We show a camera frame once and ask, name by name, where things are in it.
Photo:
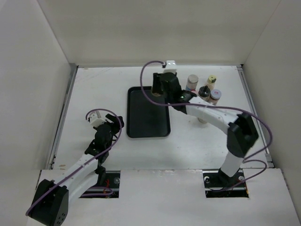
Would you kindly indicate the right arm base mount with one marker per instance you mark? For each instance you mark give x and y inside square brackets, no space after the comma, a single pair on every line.
[215,188]

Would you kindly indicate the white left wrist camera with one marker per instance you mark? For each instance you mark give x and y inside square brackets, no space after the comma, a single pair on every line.
[95,120]

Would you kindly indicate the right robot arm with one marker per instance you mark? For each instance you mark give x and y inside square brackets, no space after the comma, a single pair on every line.
[239,128]

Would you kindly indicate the black knob grinder bottle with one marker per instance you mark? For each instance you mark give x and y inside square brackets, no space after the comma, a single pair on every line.
[204,92]

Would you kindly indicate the silver lid blue label jar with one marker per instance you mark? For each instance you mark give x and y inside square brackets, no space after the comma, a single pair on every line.
[192,82]

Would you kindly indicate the black knob spice bottle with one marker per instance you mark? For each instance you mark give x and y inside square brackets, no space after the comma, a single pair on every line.
[155,94]

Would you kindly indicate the red label lid spice jar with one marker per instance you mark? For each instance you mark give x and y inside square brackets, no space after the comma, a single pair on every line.
[214,96]

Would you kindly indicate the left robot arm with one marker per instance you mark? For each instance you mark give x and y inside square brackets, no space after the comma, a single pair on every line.
[52,198]

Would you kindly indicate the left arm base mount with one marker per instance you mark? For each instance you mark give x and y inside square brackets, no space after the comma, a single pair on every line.
[107,185]

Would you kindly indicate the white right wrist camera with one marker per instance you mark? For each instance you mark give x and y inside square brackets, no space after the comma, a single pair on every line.
[170,66]

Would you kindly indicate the black rectangular tray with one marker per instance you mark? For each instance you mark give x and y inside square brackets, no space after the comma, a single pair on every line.
[144,119]

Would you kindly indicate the yellow cap condiment bottle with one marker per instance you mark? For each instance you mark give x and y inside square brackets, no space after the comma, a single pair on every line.
[211,80]

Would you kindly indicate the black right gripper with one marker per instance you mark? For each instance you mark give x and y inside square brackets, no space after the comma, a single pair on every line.
[156,81]

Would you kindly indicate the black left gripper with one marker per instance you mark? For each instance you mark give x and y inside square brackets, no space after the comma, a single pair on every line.
[116,125]

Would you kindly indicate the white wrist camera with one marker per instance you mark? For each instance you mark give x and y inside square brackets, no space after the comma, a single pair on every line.
[170,66]
[95,120]

